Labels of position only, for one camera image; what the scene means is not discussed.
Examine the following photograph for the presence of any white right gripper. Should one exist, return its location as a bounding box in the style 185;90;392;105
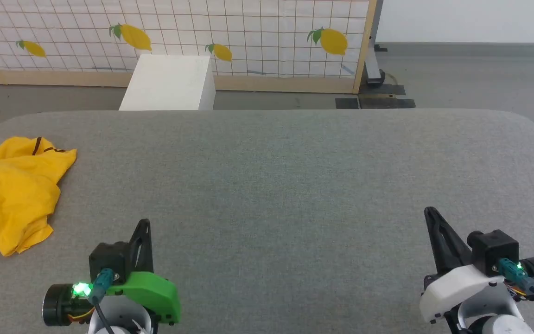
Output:
419;206;519;324

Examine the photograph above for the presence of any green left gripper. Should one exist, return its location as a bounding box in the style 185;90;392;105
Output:
106;218;181;324

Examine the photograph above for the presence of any yellow cartoon face t-shirt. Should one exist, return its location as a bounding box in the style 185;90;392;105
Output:
0;136;78;257

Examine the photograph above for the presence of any large dark floor mat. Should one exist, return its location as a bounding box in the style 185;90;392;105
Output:
358;83;416;110

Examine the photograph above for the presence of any white box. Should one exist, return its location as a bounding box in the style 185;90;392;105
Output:
119;54;216;111

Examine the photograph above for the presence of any grey metal partition stand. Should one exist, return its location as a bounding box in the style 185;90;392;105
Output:
363;0;387;89

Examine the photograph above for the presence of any lemon print grid partition screen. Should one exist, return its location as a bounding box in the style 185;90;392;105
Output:
0;0;378;94

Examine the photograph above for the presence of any teal left camera cable plug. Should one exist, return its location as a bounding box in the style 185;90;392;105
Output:
91;268;115;303

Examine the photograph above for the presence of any teal camera cable plug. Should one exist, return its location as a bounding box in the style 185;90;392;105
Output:
497;258;534;292
91;268;115;303

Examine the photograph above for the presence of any teal right camera cable plug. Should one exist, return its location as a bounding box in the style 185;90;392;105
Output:
497;258;534;292

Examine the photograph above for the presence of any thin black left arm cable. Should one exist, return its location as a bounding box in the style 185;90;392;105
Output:
92;299;115;334

